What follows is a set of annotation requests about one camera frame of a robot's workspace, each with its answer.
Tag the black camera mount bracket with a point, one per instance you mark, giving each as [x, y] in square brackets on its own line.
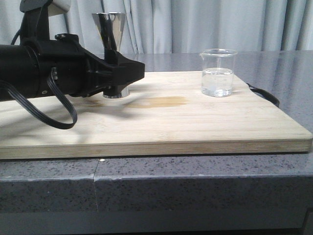
[35, 22]

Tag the silver double jigger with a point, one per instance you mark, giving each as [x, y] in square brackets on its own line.
[110, 27]

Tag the wooden cutting board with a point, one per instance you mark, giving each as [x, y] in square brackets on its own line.
[164, 114]

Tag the black board handle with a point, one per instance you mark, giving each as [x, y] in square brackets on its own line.
[265, 94]

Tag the clear glass beaker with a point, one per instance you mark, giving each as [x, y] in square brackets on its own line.
[217, 72]

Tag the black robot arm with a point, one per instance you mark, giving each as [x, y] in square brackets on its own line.
[15, 67]

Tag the grey curtain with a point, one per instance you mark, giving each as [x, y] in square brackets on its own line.
[189, 26]

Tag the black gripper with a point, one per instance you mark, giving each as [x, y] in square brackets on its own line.
[77, 71]

